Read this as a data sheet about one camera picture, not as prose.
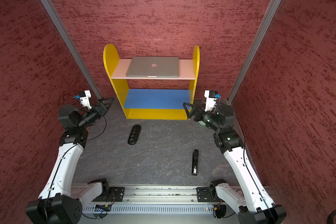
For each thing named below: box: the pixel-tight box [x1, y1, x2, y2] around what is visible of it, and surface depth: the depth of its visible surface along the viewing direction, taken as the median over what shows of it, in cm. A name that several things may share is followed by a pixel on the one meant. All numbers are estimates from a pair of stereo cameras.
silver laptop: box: [126, 56, 180, 78], surface depth 83 cm
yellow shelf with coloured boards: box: [103, 43, 201, 120], surface depth 87 cm
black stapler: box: [191, 148, 199, 176], surface depth 85 cm
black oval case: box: [127, 124, 142, 146], surface depth 96 cm
